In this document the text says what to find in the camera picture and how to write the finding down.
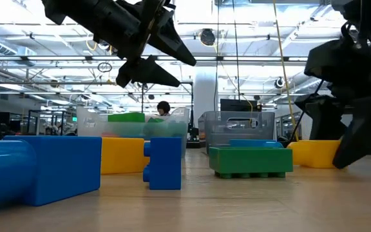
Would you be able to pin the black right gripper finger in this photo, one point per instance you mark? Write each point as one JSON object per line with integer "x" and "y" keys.
{"x": 325, "y": 119}
{"x": 369, "y": 132}

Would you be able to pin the dark green flat brick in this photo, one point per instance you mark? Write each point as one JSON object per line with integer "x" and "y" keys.
{"x": 250, "y": 159}

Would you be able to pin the clear plastic container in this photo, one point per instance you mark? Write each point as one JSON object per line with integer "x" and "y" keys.
{"x": 89, "y": 125}

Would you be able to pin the tall yellow brick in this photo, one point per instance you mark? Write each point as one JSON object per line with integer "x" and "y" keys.
{"x": 314, "y": 154}

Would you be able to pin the grey translucent plastic bin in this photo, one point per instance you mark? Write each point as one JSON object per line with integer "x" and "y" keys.
{"x": 237, "y": 135}

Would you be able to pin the small dark blue brick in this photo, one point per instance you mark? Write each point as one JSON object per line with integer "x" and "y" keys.
{"x": 253, "y": 143}

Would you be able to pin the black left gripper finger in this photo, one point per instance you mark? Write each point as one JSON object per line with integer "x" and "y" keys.
{"x": 172, "y": 45}
{"x": 147, "y": 72}

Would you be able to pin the green stepped brick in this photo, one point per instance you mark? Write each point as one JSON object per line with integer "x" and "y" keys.
{"x": 126, "y": 117}

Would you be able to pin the person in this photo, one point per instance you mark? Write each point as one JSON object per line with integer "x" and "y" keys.
{"x": 163, "y": 108}

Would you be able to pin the blue brick with side studs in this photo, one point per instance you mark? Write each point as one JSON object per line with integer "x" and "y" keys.
{"x": 166, "y": 164}

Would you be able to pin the black background rig frame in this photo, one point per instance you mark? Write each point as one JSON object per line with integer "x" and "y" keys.
{"x": 192, "y": 112}

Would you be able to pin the yellow brick with round end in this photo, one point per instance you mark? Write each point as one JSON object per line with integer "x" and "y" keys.
{"x": 122, "y": 156}

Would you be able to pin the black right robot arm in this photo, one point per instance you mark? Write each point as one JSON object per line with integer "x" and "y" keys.
{"x": 366, "y": 13}

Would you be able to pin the blue brick with cylinder end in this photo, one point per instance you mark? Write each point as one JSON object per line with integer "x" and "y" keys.
{"x": 60, "y": 167}

